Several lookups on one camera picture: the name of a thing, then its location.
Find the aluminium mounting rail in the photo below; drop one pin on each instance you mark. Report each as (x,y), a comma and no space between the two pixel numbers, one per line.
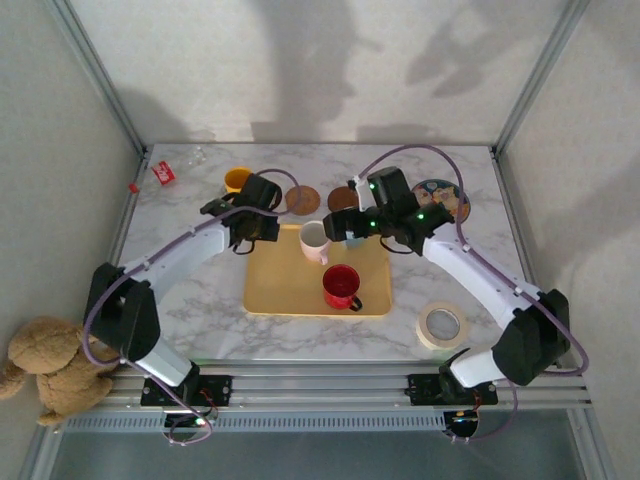
(325,385)

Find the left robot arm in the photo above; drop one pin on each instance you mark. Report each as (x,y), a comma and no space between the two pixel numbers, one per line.
(130,320)

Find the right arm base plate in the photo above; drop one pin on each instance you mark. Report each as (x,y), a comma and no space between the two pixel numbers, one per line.
(425,387)

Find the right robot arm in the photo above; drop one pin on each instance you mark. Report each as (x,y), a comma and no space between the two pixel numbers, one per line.
(535,340)

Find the masking tape roll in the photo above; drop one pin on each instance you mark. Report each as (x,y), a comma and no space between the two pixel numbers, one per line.
(425,330)

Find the colourful cartoon print coaster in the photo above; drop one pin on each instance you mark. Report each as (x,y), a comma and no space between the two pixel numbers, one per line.
(442,195)

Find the dark brown round coaster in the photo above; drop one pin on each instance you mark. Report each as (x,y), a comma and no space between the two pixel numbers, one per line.
(341,200)

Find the light brown cork coaster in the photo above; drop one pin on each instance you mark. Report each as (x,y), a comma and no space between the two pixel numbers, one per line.
(303,200)

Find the brown teddy bear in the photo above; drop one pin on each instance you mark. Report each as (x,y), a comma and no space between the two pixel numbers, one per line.
(35,360)

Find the aluminium frame post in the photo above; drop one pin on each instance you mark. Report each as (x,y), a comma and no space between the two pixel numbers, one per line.
(540,75)
(95,75)

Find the pale pink mug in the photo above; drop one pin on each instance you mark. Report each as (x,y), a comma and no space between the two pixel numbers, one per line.
(314,242)

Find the yellow mug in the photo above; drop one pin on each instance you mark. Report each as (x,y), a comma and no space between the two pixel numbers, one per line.
(236,180)

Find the clear bottle red label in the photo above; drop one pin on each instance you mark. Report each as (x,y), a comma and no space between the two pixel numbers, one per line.
(164,172)

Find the yellow rectangular tray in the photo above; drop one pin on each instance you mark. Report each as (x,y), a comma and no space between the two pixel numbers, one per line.
(280,280)

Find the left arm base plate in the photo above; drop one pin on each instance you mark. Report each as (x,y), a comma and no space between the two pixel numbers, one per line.
(220,387)

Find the light blue mug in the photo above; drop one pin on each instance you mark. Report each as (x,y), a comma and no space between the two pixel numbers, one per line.
(354,242)

